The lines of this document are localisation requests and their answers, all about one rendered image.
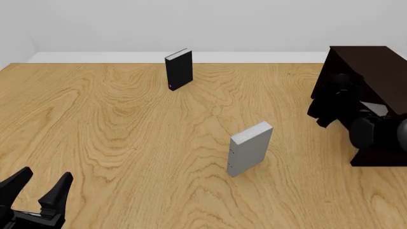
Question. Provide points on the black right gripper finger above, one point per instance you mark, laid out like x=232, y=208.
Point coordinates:
x=314, y=109
x=326, y=119

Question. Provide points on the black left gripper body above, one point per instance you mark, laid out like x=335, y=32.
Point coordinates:
x=30, y=220

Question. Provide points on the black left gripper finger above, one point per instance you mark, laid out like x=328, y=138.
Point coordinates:
x=57, y=194
x=17, y=184

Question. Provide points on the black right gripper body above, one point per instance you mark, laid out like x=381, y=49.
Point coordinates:
x=375, y=108

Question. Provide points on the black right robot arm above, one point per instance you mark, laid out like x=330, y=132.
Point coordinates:
x=369, y=132

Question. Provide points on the dark brown wooden cabinet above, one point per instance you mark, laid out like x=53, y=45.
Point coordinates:
x=378, y=71

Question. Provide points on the grey hardcover book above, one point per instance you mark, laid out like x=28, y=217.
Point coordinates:
x=249, y=152

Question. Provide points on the black hardcover book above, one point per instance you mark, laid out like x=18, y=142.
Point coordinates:
x=180, y=70

